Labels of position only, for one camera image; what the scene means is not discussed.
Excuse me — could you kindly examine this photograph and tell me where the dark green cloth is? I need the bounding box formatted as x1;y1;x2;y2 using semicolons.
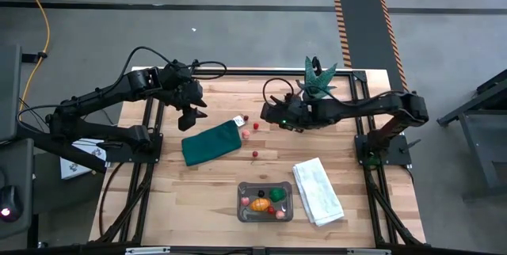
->
181;120;242;167

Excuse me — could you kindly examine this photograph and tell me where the silver metal bracket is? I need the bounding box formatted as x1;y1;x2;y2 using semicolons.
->
125;246;171;255
346;248;391;255

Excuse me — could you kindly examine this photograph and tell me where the grey side desk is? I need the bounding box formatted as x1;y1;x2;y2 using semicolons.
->
0;44;36;248

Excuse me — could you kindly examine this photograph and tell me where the green succulent in white pot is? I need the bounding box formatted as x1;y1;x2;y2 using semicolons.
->
295;55;338;101

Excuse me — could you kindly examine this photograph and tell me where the dark brown cable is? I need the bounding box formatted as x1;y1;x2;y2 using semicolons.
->
98;162;124;237

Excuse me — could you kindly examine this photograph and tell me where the black computer mouse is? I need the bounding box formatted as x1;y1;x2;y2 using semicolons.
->
0;185;23;223

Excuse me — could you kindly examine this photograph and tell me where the dark grey metal stand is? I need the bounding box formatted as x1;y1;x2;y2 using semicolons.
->
436;68;507;200

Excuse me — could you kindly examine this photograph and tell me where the orange toy pumpkin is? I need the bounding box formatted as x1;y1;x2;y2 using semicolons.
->
250;198;272;212

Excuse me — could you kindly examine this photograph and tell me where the black aluminium table frame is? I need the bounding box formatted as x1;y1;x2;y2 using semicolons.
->
87;59;428;255

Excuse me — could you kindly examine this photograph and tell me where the black orange-striped floor mat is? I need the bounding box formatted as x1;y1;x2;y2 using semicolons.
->
332;0;416;121

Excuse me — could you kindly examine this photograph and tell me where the yellow cable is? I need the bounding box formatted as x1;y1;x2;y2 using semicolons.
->
14;0;51;121

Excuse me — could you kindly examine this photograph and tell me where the white printed booklet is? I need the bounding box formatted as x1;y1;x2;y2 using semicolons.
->
59;138;107;180

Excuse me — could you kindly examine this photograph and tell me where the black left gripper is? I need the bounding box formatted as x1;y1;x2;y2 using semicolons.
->
158;61;209;132

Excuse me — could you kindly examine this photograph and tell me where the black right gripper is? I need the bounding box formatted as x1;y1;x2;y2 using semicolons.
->
260;95;316;133

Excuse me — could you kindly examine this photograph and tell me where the black diagonal beam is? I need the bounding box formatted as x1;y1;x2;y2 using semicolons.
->
15;120;108;175

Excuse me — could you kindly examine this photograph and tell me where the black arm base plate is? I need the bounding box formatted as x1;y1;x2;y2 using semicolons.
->
354;134;413;166
105;132;163;164

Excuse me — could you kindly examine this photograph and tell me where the green toy bell pepper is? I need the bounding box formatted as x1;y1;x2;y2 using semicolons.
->
269;187;287;204

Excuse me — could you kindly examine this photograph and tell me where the grey translucent plastic container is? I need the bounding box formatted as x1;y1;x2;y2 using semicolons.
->
236;181;295;223

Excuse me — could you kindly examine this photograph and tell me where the black floor cable clip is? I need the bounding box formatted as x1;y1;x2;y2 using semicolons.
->
21;51;48;64

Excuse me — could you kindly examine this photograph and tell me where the white folded towel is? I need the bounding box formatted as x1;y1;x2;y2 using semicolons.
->
292;157;345;227

